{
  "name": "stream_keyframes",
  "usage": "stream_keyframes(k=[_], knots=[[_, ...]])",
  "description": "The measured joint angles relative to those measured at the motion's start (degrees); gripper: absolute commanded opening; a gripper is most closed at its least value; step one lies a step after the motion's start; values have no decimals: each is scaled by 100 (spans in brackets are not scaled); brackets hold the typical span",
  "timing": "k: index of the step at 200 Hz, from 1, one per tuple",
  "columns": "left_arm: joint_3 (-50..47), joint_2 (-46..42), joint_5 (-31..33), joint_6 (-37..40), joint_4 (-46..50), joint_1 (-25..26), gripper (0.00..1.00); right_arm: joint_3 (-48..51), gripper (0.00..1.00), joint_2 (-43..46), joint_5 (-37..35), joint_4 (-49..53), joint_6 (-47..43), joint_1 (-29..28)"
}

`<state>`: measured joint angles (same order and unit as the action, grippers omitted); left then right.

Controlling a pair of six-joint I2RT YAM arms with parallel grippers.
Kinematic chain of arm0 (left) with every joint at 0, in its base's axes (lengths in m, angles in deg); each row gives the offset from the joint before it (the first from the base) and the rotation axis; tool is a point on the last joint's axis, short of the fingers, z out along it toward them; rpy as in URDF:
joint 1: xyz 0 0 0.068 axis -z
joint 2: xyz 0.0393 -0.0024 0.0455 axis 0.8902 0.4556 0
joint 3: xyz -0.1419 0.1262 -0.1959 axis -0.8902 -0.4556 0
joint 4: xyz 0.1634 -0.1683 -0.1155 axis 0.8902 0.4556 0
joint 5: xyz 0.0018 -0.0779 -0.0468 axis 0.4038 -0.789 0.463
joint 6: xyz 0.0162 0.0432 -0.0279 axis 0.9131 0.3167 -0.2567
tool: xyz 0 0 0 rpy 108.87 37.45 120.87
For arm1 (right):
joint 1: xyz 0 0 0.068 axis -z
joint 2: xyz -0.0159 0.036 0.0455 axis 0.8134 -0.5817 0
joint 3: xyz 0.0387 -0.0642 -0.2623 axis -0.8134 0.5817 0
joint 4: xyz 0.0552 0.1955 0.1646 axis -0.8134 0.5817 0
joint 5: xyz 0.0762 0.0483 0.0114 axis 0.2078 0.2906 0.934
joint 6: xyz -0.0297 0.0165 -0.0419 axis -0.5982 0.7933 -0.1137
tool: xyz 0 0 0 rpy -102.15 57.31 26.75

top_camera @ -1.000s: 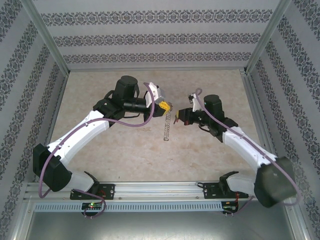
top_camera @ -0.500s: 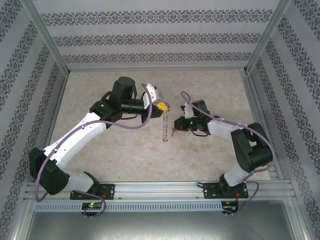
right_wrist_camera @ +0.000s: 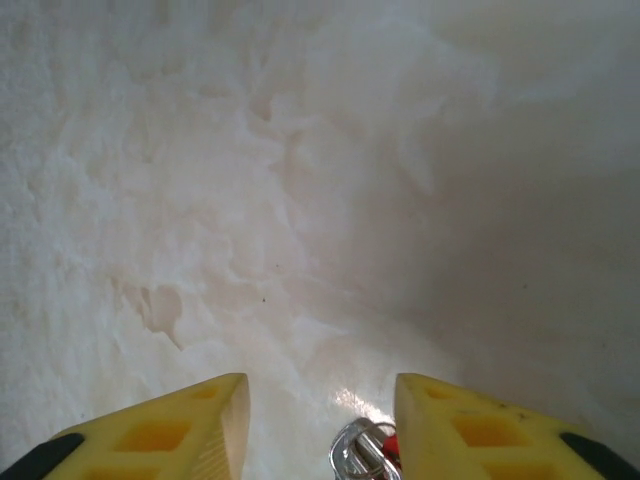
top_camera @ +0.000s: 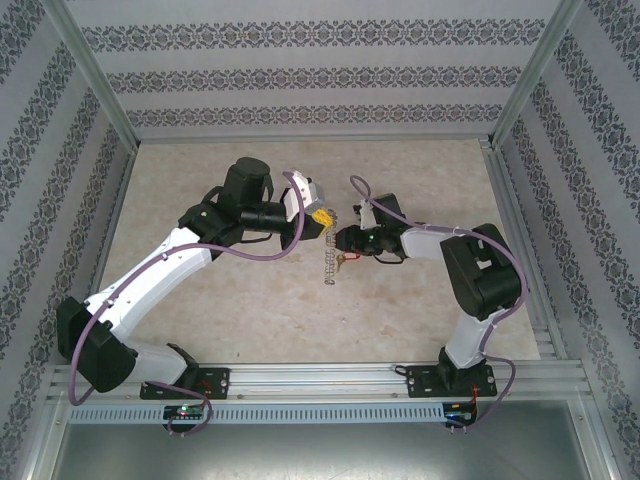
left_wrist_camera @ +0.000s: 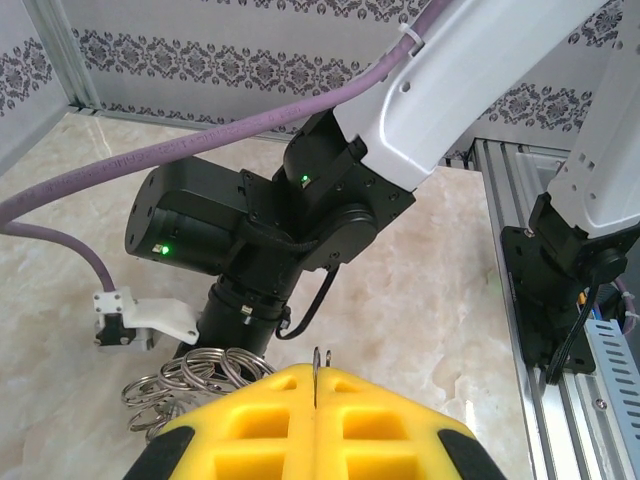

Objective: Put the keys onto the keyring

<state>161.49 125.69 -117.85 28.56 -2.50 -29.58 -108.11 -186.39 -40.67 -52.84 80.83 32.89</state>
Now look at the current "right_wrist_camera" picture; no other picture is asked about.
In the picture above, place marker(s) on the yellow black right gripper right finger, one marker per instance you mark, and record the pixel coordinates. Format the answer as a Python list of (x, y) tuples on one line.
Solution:
[(500, 460)]

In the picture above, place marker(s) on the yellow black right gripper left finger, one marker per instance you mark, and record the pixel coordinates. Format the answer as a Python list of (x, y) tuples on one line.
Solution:
[(125, 460)]

